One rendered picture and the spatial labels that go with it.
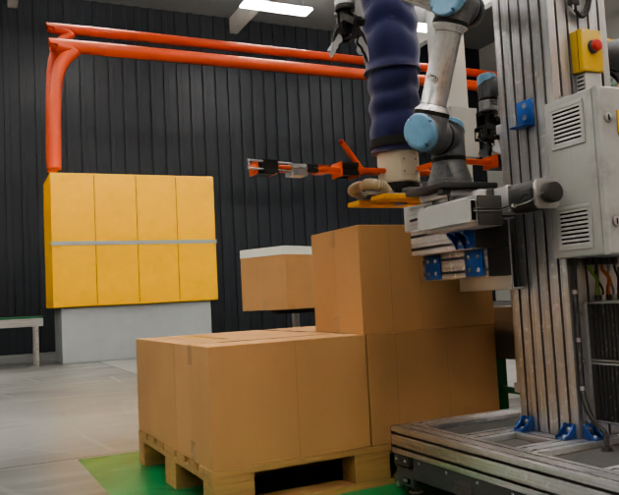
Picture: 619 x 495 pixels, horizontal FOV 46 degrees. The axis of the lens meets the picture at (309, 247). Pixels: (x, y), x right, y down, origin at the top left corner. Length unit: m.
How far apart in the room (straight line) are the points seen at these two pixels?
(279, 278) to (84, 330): 5.64
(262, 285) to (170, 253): 5.53
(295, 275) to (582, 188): 2.70
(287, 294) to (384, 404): 1.95
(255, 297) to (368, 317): 2.13
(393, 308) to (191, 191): 7.77
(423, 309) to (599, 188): 0.93
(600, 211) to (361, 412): 1.10
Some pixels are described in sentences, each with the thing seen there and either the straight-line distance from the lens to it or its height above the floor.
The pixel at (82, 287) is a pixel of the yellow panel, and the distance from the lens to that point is 9.87.
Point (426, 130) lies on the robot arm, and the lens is 2.36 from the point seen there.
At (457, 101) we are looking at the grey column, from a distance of 4.53.
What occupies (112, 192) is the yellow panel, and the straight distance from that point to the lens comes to 10.05.
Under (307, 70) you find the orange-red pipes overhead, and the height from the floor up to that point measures 4.26.
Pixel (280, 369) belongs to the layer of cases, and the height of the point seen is 0.45.
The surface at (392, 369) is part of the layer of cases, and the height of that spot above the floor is 0.41.
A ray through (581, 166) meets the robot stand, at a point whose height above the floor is 1.02.
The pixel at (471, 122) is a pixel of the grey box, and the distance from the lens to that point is 4.49.
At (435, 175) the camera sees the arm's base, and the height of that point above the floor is 1.07.
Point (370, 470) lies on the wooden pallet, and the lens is 2.71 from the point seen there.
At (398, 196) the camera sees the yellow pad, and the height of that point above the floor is 1.06.
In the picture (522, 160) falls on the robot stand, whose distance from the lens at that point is 2.45.
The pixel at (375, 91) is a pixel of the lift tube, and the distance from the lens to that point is 3.03.
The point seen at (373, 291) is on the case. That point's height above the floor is 0.70.
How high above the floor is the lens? 0.69
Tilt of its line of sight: 4 degrees up
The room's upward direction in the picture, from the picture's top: 3 degrees counter-clockwise
